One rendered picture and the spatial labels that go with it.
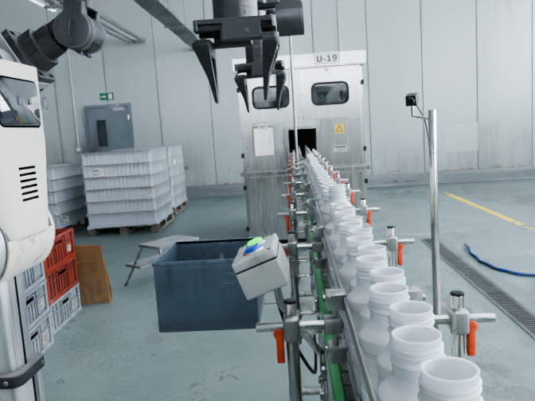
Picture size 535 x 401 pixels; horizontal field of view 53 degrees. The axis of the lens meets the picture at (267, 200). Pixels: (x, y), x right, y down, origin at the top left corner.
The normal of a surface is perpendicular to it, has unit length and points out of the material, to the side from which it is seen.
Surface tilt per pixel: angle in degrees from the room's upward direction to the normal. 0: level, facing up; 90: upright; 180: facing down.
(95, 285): 99
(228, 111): 90
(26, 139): 90
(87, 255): 104
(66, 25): 91
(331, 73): 90
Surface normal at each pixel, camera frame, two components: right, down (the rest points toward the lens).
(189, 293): -0.05, 0.13
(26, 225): 1.00, -0.06
